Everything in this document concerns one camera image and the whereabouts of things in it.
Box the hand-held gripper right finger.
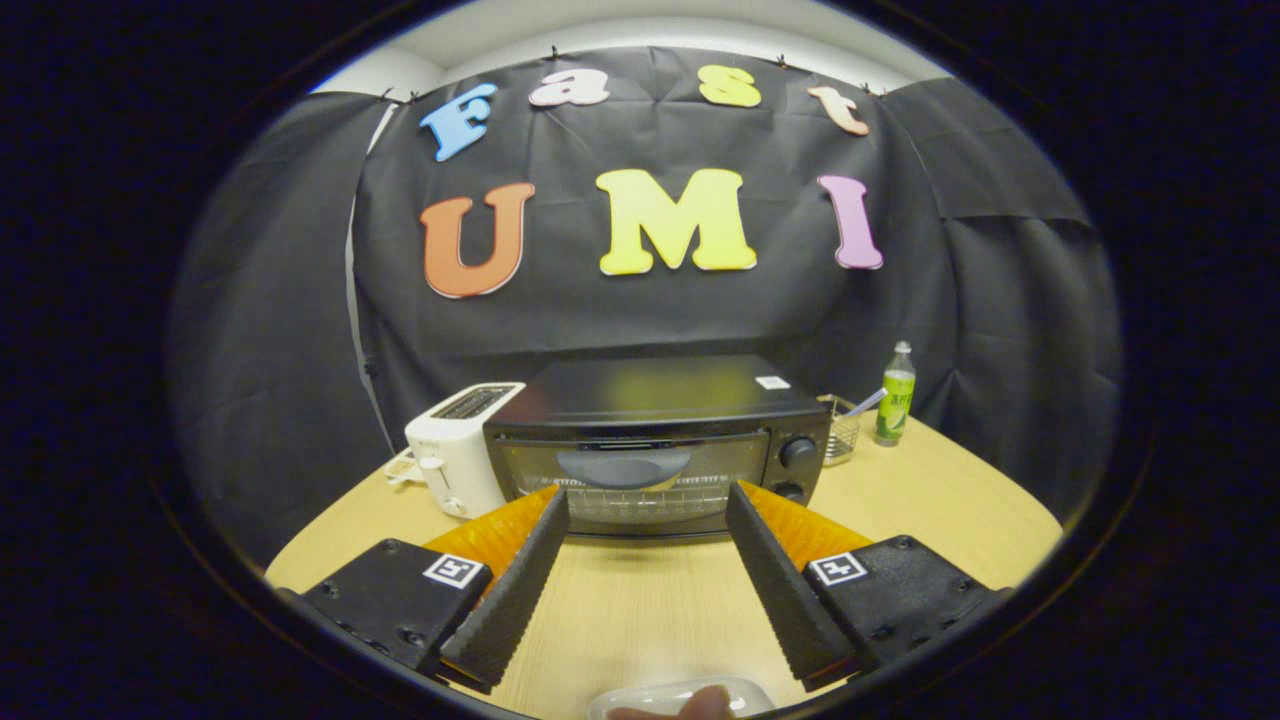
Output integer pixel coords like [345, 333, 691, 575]
[725, 481, 1011, 691]

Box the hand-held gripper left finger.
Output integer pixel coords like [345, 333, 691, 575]
[278, 487, 571, 691]

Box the white plate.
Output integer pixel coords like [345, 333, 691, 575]
[588, 677, 779, 720]

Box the black toaster oven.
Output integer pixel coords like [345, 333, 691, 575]
[483, 354, 833, 541]

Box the white pop-up toaster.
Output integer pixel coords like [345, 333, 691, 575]
[405, 382, 527, 519]

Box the black backdrop cloth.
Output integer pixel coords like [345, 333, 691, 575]
[165, 45, 1126, 571]

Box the metal wire basket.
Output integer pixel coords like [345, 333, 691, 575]
[818, 393, 863, 468]

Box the green label drink bottle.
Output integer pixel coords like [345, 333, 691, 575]
[874, 341, 917, 448]

